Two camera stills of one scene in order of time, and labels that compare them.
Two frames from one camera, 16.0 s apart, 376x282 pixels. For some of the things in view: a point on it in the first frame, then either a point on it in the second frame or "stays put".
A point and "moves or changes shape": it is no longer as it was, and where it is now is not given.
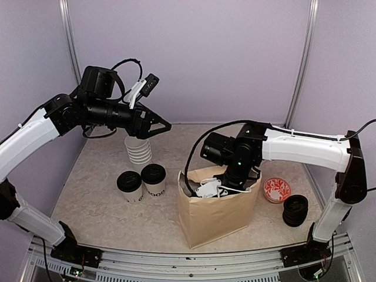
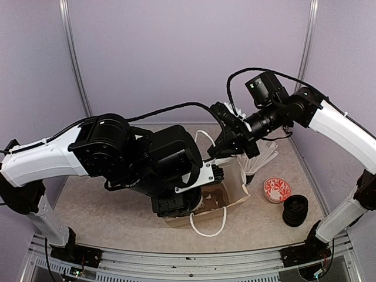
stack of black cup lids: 295,211 stays put
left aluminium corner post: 64,11 stays put
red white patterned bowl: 275,190 stays put
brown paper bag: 205,219 moves or changes shape
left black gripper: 140,127 → 168,209
